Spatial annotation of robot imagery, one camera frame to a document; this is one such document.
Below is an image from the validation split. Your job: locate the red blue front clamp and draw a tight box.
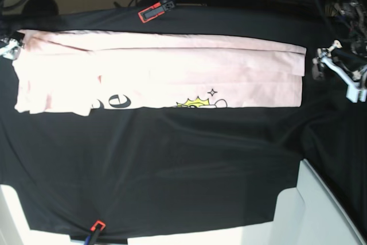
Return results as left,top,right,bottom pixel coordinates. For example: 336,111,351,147
84,220,106,245

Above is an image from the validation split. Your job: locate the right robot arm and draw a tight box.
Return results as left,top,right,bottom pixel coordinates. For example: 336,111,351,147
1,0,27,60

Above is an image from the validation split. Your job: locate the red black clamp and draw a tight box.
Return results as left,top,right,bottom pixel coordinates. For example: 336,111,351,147
138,1,175,24

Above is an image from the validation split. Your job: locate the pink T-shirt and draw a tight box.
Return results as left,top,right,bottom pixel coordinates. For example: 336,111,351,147
12,30,306,116

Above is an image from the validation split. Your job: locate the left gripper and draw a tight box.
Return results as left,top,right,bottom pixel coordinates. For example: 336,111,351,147
312,40,366,102

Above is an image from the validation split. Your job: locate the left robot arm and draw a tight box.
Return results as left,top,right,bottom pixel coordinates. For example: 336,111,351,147
312,0,366,103

